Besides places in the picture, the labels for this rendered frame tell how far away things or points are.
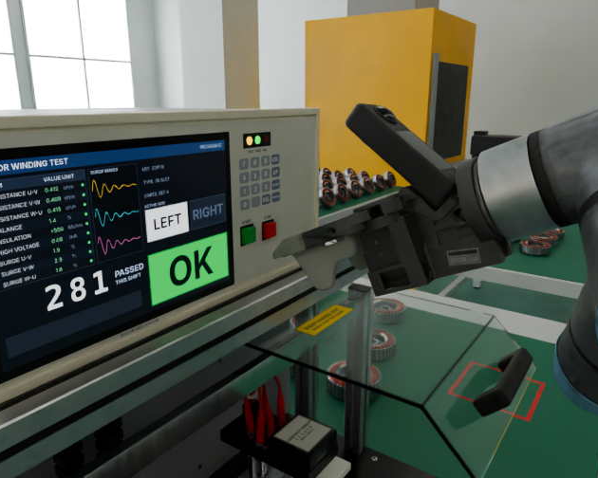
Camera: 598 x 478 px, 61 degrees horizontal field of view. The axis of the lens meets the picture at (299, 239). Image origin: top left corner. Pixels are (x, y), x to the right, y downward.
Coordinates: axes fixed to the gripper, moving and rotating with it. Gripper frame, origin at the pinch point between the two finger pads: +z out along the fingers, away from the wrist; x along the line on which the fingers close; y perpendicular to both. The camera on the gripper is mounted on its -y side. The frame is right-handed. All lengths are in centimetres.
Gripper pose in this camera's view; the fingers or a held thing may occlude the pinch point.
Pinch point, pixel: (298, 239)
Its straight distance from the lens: 53.2
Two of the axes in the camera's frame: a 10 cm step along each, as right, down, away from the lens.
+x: 5.7, -2.2, 7.9
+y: 3.4, 9.4, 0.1
